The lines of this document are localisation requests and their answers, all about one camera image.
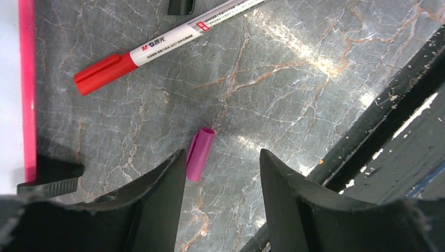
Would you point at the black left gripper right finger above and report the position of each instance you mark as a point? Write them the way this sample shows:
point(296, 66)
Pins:
point(306, 216)

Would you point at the magenta marker cap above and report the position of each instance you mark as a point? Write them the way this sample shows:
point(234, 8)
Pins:
point(198, 153)

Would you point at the pink framed whiteboard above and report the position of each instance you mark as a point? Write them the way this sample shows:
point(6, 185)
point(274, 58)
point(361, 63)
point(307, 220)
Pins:
point(18, 95)

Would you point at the red whiteboard marker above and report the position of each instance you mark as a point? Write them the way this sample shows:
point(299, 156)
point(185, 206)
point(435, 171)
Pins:
point(118, 65)

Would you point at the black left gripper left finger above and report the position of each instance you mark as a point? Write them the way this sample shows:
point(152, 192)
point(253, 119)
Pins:
point(143, 215)

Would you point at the black rainbow marker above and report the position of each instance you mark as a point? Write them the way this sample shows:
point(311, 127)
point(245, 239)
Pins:
point(180, 7)

